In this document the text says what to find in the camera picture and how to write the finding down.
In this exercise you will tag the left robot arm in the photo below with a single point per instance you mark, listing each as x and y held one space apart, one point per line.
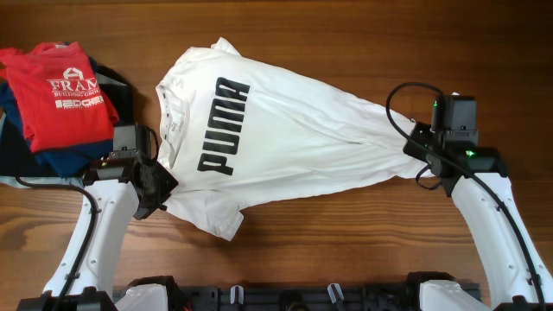
128 184

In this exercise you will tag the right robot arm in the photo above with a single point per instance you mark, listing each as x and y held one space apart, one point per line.
476 179

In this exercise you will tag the light blue folded garment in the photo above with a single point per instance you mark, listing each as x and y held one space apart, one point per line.
39 181

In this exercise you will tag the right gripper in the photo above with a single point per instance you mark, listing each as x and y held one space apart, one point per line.
411 147

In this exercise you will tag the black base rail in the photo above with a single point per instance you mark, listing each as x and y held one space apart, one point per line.
371 297

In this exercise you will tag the navy blue folded t-shirt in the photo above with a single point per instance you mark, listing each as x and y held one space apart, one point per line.
58 111

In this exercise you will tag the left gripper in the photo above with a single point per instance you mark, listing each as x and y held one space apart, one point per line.
168 182

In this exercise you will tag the white Puma t-shirt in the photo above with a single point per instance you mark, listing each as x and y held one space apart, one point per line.
237 133

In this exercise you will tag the black folded garment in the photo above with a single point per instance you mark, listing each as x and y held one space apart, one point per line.
71 164

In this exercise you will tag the red folded t-shirt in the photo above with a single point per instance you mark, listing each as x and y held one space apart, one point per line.
58 96

